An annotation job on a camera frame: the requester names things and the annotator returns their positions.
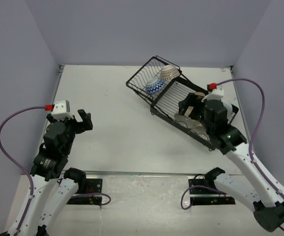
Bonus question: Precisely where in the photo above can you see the brown white patterned bowl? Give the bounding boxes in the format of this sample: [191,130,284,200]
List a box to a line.
[160,64,180,81]

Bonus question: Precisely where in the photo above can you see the blue white patterned bowl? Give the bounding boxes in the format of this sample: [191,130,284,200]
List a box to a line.
[145,77,166,95]

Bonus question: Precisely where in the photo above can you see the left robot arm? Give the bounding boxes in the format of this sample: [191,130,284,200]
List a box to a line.
[3,108,93,236]

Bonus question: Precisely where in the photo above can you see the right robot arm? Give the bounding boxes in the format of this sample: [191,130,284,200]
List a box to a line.
[178,93,284,232]

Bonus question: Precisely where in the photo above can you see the white bowl back right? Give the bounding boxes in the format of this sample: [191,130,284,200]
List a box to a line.
[221,98,233,117]

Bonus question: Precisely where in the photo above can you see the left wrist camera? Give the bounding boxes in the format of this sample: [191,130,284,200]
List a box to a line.
[51,100,71,120]

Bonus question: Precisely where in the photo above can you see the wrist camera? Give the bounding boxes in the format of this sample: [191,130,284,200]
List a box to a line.
[51,100,71,120]
[202,88,225,102]

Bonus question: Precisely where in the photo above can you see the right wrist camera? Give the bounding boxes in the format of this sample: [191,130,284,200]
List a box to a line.
[202,88,225,102]

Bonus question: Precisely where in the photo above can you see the black wire dish rack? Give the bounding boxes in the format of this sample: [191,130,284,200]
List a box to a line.
[126,56,216,151]

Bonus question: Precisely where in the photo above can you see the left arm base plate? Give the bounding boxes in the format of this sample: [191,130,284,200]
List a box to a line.
[67,178,103,206]

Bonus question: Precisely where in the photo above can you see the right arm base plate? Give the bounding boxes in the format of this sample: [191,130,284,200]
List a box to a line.
[190,188,236,206]

